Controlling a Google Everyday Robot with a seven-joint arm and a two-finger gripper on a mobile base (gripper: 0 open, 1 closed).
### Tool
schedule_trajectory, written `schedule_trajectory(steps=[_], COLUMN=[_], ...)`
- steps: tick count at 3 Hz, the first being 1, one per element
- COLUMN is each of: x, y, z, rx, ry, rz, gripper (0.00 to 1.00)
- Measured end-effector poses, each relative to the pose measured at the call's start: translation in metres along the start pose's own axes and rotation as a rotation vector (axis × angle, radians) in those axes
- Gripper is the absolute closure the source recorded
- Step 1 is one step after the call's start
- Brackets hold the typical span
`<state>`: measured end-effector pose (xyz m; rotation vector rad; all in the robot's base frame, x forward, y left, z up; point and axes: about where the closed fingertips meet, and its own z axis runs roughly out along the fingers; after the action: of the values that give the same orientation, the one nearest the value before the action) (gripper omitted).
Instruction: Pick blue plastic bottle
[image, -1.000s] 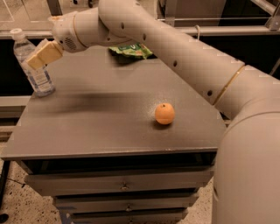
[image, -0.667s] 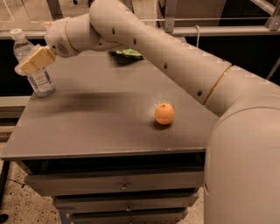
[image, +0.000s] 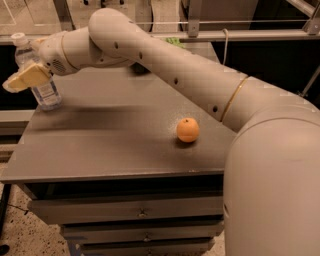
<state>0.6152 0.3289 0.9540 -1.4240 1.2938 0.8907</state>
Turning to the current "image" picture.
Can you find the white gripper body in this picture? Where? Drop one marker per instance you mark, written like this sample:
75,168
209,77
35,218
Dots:
52,53

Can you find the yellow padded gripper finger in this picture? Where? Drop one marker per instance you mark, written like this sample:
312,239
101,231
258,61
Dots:
38,41
32,76

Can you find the clear plastic water bottle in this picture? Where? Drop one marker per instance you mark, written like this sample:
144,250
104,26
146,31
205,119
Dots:
46,95

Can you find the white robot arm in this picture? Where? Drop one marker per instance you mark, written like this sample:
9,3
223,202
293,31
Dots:
271,177

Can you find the green snack bag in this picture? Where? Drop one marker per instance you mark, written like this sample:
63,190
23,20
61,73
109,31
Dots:
175,41

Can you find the grey drawer cabinet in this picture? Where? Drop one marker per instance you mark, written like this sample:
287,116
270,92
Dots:
108,168

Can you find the orange fruit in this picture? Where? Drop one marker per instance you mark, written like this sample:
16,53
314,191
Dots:
187,130

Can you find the metal railing frame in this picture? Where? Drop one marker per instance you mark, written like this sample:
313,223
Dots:
187,20

